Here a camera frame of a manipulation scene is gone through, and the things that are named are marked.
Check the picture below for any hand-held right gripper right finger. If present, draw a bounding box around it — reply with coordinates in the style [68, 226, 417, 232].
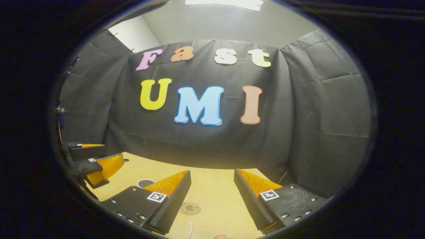
[233, 168, 329, 235]

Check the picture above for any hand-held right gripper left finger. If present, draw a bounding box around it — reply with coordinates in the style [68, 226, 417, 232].
[101, 170, 192, 235]

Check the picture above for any round cork coaster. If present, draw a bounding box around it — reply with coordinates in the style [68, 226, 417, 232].
[178, 202, 202, 215]

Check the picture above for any light wooden desktop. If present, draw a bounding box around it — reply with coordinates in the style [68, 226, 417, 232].
[85, 152, 286, 239]

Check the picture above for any ceiling light panel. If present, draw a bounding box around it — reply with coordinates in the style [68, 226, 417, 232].
[185, 0, 264, 11]

